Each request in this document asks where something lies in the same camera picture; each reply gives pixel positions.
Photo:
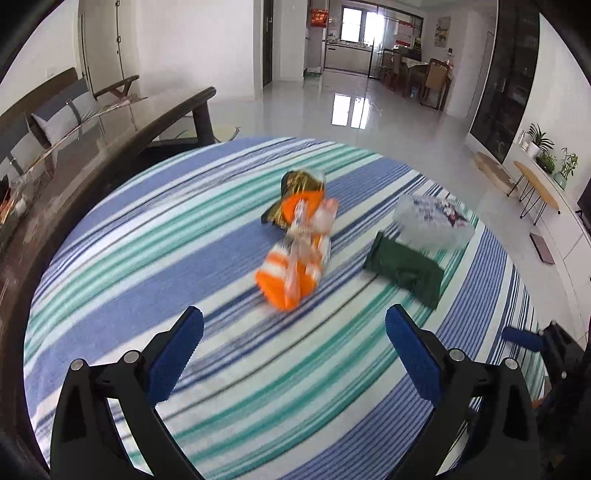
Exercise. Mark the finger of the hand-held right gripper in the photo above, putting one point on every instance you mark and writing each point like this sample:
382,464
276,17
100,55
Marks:
524,339

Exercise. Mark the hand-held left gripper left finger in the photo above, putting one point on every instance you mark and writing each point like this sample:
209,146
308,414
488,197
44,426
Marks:
175,357

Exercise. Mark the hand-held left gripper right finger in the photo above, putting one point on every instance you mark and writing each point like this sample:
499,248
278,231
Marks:
413,357

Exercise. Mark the orange and white snack wrapper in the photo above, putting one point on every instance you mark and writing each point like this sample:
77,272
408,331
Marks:
286,281

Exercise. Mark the dark green packet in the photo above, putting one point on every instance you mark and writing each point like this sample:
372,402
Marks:
406,267

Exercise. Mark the dark flat device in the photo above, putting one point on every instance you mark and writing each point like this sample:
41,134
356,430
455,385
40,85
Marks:
541,248

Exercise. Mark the white low tv cabinet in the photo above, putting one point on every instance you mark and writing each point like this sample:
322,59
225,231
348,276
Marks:
565,249

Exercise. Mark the blue green striped tablecloth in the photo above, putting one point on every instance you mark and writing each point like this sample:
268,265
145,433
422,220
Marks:
161,230

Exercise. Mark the clear printed plastic bag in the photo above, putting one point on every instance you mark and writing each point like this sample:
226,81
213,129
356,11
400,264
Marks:
429,221

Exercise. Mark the black television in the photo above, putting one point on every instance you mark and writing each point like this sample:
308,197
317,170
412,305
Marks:
586,207

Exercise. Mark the oval wooden side table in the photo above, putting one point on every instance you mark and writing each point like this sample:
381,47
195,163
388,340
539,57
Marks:
538,184

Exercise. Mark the round woven floor cushion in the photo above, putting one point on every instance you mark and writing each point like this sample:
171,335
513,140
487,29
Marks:
496,173

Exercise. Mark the potted plant in green pot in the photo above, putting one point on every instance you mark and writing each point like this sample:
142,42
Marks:
565,170

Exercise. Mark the small bushy potted plant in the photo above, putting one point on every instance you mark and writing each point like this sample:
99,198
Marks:
547,162

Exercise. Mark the tall leafy potted plant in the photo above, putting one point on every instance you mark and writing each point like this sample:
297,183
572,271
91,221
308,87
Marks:
538,141

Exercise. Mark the dark green gold wrapper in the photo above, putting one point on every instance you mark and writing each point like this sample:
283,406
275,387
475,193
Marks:
295,182

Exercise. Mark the dark wood glass-top table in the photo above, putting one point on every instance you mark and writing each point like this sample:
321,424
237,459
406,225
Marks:
92,161

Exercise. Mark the black glass cabinet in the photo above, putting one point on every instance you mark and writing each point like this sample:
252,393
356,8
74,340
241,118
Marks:
505,78

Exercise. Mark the grey cushioned wooden sofa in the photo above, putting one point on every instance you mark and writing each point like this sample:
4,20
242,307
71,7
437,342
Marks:
60,115

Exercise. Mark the wooden dining chair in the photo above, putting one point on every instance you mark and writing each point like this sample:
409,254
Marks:
392,67
436,81

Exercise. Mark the dining table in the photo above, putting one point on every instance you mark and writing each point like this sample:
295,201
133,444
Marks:
415,67

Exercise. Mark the kitchen counter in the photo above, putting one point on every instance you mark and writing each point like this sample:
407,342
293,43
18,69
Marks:
346,57

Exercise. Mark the dark door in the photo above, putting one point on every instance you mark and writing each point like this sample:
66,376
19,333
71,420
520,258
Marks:
268,46

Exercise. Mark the window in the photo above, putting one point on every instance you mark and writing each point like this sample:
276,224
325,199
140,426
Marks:
362,23

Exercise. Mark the framed wall picture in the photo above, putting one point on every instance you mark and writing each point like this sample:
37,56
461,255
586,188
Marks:
443,31

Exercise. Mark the red wall sign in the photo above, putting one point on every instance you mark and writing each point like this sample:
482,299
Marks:
319,17

